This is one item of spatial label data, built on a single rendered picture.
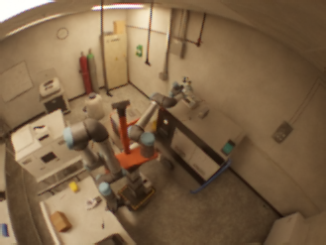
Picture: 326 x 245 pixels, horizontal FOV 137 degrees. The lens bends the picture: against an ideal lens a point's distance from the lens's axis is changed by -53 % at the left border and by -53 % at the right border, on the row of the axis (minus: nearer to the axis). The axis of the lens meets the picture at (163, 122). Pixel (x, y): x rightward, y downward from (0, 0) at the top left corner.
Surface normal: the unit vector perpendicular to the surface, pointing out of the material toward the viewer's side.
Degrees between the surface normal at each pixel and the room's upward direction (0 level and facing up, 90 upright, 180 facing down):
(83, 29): 90
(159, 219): 0
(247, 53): 90
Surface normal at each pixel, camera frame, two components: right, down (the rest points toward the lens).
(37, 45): 0.65, 0.59
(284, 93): -0.75, 0.40
